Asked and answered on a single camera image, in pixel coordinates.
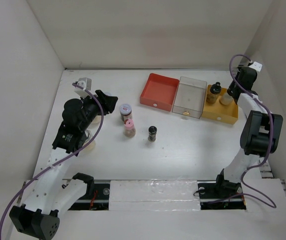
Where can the clear plastic bin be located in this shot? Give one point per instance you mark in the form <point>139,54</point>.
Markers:
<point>190,97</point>

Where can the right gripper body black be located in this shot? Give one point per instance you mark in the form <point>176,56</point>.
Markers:
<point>236,82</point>

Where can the glass jar under left gripper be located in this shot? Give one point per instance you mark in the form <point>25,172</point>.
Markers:
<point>96,120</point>

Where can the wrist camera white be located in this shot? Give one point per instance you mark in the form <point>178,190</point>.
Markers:
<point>255,65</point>
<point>84,83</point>

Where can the aluminium rail right side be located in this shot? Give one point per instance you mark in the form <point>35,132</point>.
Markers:
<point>267,173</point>

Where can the small black pepper grinder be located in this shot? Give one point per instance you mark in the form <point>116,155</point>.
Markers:
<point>152,131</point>

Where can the red orange plastic bin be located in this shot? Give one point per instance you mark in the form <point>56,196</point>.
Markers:
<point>159,92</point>

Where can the large glass jar metal lid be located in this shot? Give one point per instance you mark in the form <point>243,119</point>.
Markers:
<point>90,143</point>

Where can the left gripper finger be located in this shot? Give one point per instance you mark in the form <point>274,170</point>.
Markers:
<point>108,104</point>
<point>100,94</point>

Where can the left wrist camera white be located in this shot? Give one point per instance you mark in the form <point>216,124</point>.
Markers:
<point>84,83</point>

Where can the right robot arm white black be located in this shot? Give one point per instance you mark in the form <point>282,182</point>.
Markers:
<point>259,138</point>

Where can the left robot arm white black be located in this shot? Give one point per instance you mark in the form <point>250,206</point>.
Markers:
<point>39,215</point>

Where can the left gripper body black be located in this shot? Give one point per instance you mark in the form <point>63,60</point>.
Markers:
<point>93,108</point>

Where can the brown-spice bottle black pump cap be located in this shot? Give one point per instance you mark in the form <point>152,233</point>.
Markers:
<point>213,93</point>

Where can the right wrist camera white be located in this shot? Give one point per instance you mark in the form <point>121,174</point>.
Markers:
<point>255,65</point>

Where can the dark sauce jar white lid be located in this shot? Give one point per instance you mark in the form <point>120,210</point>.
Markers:
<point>125,111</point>

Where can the pink cap spice bottle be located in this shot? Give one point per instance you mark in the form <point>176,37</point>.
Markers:
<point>129,128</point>

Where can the yellow plastic bin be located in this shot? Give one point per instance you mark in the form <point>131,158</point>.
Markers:
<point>218,112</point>

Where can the white-powder bottle black pump cap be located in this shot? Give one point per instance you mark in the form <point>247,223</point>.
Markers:
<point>226,99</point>

